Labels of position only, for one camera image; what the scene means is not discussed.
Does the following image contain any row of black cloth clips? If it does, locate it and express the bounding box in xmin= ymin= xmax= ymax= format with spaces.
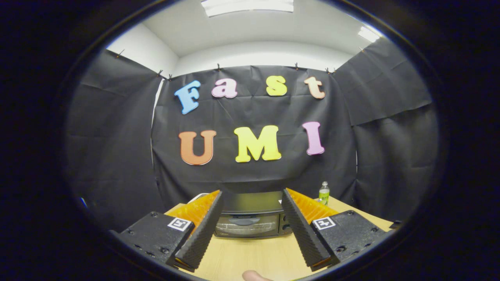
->
xmin=115 ymin=46 xmax=366 ymax=80

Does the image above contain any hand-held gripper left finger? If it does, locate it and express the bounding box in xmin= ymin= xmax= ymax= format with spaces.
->
xmin=117 ymin=190 xmax=224 ymax=272

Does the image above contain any black backdrop cloth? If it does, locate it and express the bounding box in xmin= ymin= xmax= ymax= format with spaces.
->
xmin=66 ymin=37 xmax=440 ymax=233

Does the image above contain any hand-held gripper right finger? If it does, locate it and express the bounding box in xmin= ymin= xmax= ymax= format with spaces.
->
xmin=280 ymin=188 xmax=396 ymax=272

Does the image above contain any black toaster oven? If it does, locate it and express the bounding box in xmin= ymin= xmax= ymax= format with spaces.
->
xmin=213 ymin=190 xmax=293 ymax=238

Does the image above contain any ceiling light panel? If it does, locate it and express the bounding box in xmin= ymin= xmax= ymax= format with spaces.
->
xmin=357 ymin=26 xmax=380 ymax=43
xmin=201 ymin=0 xmax=294 ymax=17

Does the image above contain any green drink bottle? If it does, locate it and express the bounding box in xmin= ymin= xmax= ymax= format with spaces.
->
xmin=318 ymin=181 xmax=330 ymax=206

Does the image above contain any glass toaster oven door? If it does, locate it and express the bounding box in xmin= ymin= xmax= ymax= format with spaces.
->
xmin=214 ymin=213 xmax=282 ymax=238

